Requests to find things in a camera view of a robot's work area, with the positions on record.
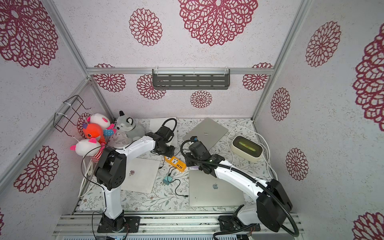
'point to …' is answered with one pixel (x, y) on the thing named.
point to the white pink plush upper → (99, 119)
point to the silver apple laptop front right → (207, 190)
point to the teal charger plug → (166, 181)
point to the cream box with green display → (247, 149)
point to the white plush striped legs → (90, 148)
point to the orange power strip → (176, 163)
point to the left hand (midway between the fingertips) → (170, 153)
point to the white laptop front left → (141, 175)
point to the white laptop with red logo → (156, 123)
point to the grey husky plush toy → (125, 125)
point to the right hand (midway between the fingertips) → (186, 155)
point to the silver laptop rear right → (208, 131)
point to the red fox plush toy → (94, 130)
